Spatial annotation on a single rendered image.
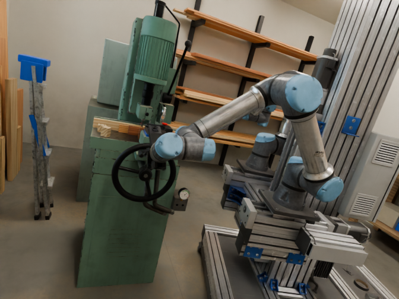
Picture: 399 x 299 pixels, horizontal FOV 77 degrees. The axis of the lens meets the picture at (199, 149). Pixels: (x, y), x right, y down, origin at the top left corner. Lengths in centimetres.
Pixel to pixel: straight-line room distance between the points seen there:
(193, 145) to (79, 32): 305
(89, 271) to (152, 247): 36
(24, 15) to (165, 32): 260
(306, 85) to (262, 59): 349
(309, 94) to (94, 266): 140
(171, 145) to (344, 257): 93
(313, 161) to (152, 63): 87
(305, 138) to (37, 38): 330
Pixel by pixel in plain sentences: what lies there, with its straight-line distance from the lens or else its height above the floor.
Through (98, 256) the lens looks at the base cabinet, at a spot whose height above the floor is 21.
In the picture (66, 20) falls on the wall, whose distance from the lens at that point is 370.
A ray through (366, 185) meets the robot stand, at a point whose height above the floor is 96.
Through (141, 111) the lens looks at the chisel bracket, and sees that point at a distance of 139.
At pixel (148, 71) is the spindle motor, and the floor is 125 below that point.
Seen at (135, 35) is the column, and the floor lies 142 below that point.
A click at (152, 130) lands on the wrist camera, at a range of 96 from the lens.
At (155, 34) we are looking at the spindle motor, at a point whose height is 143.
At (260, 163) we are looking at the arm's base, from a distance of 165.
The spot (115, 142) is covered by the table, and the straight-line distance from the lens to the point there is 130.
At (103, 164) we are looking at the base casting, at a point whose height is 77.
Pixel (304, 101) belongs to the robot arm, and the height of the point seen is 128.
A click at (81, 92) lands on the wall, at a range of 370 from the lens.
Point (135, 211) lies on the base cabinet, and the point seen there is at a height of 51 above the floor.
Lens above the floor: 126
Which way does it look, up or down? 15 degrees down
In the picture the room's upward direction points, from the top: 14 degrees clockwise
